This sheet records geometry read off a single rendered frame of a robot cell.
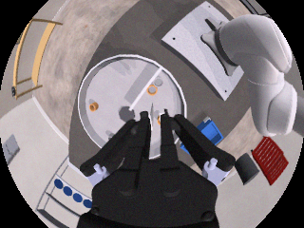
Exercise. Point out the grey round turning table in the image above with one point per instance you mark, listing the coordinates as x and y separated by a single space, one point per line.
114 86

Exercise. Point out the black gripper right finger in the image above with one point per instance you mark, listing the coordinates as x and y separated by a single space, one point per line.
214 163

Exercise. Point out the blue plastic crate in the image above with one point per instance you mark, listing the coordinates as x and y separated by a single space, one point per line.
209 130

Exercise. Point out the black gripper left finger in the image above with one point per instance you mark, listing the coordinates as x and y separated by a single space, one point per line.
119 149

